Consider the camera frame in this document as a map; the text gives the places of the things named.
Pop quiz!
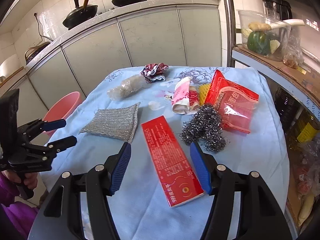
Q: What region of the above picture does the red plastic snack bag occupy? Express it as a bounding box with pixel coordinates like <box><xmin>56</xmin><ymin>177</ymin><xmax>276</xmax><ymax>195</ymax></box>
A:
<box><xmin>204</xmin><ymin>70</ymin><xmax>259</xmax><ymax>134</ymax></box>

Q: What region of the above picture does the clear crumpled plastic wrap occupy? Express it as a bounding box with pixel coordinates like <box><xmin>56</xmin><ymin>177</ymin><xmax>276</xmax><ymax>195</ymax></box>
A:
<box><xmin>107</xmin><ymin>75</ymin><xmax>149</xmax><ymax>100</ymax></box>

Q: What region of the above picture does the white leek stalk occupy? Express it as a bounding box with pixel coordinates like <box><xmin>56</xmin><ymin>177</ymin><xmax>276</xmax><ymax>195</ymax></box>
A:
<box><xmin>270</xmin><ymin>19</ymin><xmax>305</xmax><ymax>29</ymax></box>

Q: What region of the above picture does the pink plastic bucket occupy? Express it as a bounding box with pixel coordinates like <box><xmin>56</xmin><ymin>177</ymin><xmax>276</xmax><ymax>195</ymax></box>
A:
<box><xmin>43</xmin><ymin>91</ymin><xmax>82</xmax><ymax>122</ymax></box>

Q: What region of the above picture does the grey kitchen cabinet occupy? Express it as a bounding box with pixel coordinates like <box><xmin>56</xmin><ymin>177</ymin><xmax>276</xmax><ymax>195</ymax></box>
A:
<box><xmin>1</xmin><ymin>0</ymin><xmax>222</xmax><ymax>125</ymax></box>

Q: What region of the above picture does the silver scouring pad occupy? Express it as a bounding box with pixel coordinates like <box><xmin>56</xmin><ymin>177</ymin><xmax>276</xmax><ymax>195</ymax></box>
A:
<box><xmin>80</xmin><ymin>102</ymin><xmax>140</xmax><ymax>143</ymax></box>

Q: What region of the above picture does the pink white paper wrapper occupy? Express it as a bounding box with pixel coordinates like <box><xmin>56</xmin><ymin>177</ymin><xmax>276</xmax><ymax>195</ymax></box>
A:
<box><xmin>171</xmin><ymin>76</ymin><xmax>200</xmax><ymax>115</ymax></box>

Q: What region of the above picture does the small yellow foam net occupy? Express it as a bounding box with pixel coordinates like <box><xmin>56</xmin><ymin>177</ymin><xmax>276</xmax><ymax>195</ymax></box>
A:
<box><xmin>199</xmin><ymin>83</ymin><xmax>210</xmax><ymax>106</ymax></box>

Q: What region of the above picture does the red flat carton box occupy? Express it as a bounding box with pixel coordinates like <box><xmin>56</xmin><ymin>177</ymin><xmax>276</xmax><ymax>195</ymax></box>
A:
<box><xmin>141</xmin><ymin>116</ymin><xmax>204</xmax><ymax>207</ymax></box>

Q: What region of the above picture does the steel wool ball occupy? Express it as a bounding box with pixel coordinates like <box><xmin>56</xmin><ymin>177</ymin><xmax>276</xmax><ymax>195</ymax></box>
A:
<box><xmin>180</xmin><ymin>103</ymin><xmax>226</xmax><ymax>152</ymax></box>

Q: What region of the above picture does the ginger root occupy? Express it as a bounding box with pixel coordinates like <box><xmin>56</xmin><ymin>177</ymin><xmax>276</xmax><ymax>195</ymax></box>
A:
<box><xmin>248</xmin><ymin>22</ymin><xmax>272</xmax><ymax>31</ymax></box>

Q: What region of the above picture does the clear plastic container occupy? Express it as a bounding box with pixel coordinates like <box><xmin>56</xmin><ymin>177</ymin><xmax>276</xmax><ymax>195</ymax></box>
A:
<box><xmin>238</xmin><ymin>10</ymin><xmax>291</xmax><ymax>61</ymax></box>

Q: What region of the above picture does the person's left hand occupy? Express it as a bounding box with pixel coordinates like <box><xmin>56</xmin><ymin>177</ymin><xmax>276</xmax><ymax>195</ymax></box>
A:
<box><xmin>1</xmin><ymin>169</ymin><xmax>38</xmax><ymax>190</ymax></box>

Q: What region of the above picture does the metal shelf rack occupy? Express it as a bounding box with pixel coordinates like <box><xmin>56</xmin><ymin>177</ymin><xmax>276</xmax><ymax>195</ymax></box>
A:
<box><xmin>224</xmin><ymin>0</ymin><xmax>319</xmax><ymax>231</ymax></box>

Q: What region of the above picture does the brown cardboard sheet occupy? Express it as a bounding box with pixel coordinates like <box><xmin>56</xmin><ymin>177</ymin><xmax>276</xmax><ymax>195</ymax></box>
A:
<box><xmin>233</xmin><ymin>45</ymin><xmax>319</xmax><ymax>105</ymax></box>

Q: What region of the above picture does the red white wrapper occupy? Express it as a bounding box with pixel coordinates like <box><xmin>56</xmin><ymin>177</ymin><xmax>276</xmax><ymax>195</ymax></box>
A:
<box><xmin>140</xmin><ymin>63</ymin><xmax>169</xmax><ymax>83</ymax></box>

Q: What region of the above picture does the light blue floral cloth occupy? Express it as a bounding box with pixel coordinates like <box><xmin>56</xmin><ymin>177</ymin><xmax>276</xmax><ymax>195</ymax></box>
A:
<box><xmin>41</xmin><ymin>67</ymin><xmax>289</xmax><ymax>239</ymax></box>

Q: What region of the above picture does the green squash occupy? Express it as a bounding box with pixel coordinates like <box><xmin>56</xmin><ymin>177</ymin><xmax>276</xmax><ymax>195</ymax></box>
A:
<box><xmin>247</xmin><ymin>31</ymin><xmax>271</xmax><ymax>56</ymax></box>

